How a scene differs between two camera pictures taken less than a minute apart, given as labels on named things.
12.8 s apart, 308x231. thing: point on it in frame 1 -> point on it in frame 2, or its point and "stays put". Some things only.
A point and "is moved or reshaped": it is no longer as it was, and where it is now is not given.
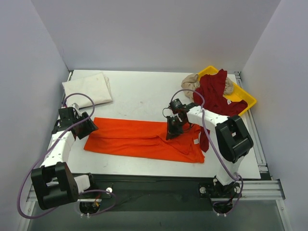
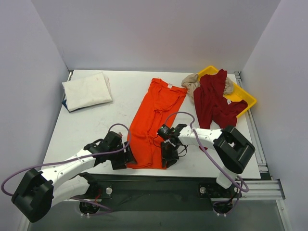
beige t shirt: [192, 82] stays put
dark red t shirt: [212, 86] stays put
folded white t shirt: [96, 86] stays put
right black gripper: [173, 124] -> [167, 150]
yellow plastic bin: [238, 94] stays put
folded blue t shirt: [64, 103] stays put
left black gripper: [86, 125] -> [122, 157]
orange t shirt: [144, 139] is moved or reshaped
